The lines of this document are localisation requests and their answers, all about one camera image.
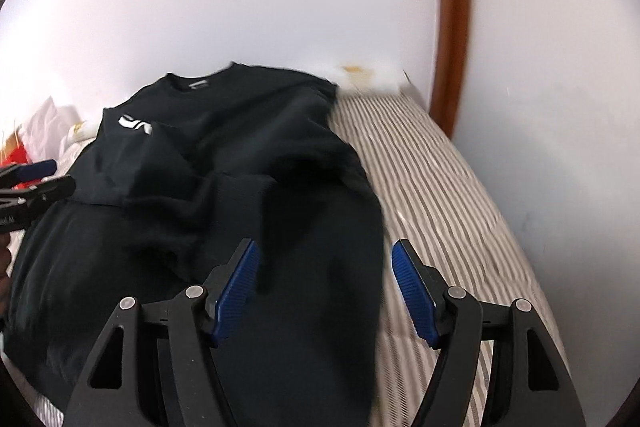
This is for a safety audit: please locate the striped bed mattress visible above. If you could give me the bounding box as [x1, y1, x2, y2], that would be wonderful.
[10, 88, 571, 427]

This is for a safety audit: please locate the white plastic bag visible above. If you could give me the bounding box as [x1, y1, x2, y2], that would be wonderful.
[20, 97, 83, 160]

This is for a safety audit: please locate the black sweatshirt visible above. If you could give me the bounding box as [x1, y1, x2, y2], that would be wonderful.
[4, 62, 386, 427]

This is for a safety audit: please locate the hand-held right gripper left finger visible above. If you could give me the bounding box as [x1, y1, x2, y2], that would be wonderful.
[64, 238, 262, 427]

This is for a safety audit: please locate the white roll with yellow print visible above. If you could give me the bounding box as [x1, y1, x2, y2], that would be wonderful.
[320, 61, 416, 96]

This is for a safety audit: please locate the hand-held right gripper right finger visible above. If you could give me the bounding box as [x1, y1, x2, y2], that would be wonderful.
[391, 239, 587, 427]

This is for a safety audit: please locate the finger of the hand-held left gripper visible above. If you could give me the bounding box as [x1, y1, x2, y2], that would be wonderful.
[0, 159, 59, 188]
[0, 176, 77, 210]

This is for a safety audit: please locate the wooden door frame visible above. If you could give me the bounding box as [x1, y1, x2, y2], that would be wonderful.
[425, 0, 476, 138]

